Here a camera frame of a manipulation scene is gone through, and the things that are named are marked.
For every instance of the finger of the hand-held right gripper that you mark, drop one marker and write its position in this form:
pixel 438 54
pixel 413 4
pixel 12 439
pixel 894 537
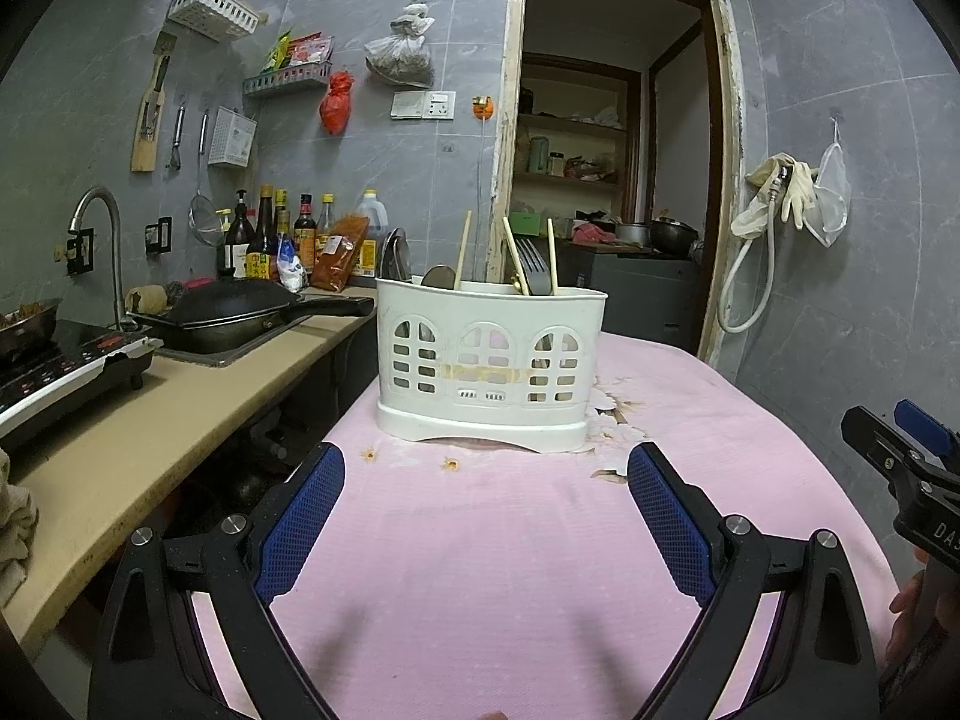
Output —
pixel 877 442
pixel 930 427

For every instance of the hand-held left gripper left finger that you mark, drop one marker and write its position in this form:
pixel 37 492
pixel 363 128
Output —
pixel 300 525

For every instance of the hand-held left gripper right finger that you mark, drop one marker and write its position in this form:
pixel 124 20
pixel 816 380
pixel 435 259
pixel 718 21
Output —
pixel 667 525

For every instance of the white plastic utensil holder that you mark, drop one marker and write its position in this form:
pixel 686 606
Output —
pixel 487 360

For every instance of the large steel spoon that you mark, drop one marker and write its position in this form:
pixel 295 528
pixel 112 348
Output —
pixel 395 255

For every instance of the wooden chopstick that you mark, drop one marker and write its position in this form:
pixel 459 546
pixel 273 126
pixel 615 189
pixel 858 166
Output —
pixel 464 251
pixel 514 255
pixel 552 255

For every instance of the steel fork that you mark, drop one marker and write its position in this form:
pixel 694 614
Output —
pixel 532 262

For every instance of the person's right hand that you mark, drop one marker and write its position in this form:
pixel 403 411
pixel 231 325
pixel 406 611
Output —
pixel 904 607

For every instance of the beige kitchen counter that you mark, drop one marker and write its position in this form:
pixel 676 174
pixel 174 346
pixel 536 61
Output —
pixel 150 435

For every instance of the pink floral tablecloth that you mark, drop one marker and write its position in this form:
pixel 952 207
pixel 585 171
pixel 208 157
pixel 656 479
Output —
pixel 487 577

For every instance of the grey cabinet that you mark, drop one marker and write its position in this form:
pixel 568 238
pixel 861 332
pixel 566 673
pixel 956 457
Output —
pixel 645 300

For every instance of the black frying pan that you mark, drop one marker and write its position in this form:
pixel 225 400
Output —
pixel 232 307

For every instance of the white mesh bag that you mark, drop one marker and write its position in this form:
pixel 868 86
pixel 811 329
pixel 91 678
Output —
pixel 831 195

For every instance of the cream rubber gloves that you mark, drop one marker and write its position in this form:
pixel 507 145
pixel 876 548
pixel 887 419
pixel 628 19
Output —
pixel 757 214

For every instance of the white blue seasoning bag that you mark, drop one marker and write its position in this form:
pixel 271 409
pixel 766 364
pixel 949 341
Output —
pixel 292 266

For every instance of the loofah sponge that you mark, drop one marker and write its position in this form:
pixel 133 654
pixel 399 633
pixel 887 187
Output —
pixel 148 300

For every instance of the induction cooker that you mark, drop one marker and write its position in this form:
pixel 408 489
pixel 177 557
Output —
pixel 60 382

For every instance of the beige towel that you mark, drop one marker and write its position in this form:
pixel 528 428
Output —
pixel 15 532

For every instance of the dark pump bottle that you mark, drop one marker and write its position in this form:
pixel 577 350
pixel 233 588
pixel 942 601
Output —
pixel 234 247

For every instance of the tall soy sauce bottle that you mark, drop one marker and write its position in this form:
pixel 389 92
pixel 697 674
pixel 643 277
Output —
pixel 262 240

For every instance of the dark sauce bottle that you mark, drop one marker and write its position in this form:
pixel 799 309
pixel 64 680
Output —
pixel 304 236

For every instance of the dark pot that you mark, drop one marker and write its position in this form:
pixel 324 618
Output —
pixel 673 236

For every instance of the steel pot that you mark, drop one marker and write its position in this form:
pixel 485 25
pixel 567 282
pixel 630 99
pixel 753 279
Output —
pixel 634 235

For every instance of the cooking oil jug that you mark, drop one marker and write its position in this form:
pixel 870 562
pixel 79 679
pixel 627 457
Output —
pixel 373 232

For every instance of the pink cloth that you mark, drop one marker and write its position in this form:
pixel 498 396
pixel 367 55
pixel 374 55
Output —
pixel 594 232

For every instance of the slim sauce bottle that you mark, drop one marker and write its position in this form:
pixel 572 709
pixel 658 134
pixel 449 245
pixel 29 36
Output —
pixel 327 221

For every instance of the yellow-capped sauce bottle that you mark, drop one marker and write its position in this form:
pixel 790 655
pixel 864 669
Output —
pixel 283 217

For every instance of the steel mesh strainer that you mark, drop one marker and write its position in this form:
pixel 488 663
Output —
pixel 202 221

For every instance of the green box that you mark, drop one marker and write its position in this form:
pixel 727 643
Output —
pixel 526 224

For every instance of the small cooking pot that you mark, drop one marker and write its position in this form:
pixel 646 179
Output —
pixel 26 326

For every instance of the wooden shelf unit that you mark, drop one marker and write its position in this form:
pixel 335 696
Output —
pixel 570 180

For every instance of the small jar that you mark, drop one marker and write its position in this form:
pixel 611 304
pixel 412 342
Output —
pixel 556 165

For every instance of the steel faucet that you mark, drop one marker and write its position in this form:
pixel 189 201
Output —
pixel 94 199

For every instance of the green canister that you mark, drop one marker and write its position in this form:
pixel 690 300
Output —
pixel 538 155

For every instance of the steel peeler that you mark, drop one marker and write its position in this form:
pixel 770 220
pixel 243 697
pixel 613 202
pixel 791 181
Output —
pixel 177 135

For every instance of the wooden knife rack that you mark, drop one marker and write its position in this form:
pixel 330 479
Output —
pixel 146 142

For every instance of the red plastic bag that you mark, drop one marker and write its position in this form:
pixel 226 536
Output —
pixel 336 105

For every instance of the yellow snack packet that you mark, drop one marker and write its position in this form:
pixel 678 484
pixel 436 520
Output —
pixel 279 51

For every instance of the red snack packet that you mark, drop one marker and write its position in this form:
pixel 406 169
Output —
pixel 311 50

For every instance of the clear plastic bag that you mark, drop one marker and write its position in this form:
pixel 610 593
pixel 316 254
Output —
pixel 401 52

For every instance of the black wall outlet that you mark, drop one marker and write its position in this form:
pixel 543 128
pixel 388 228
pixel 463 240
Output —
pixel 158 233
pixel 79 252

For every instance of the white wall holder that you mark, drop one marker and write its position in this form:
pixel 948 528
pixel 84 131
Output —
pixel 232 136

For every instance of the wooden door frame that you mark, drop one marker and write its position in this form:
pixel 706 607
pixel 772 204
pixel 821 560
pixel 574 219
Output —
pixel 501 165

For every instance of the white switch panel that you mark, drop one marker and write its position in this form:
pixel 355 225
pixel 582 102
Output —
pixel 422 106

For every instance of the grey wall shelf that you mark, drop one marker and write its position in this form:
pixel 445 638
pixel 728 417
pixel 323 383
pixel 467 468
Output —
pixel 289 81

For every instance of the orange wall hook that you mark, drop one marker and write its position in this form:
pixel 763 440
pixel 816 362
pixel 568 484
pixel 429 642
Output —
pixel 483 108

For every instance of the white wall basket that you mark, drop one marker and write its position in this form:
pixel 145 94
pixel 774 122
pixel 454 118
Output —
pixel 210 11

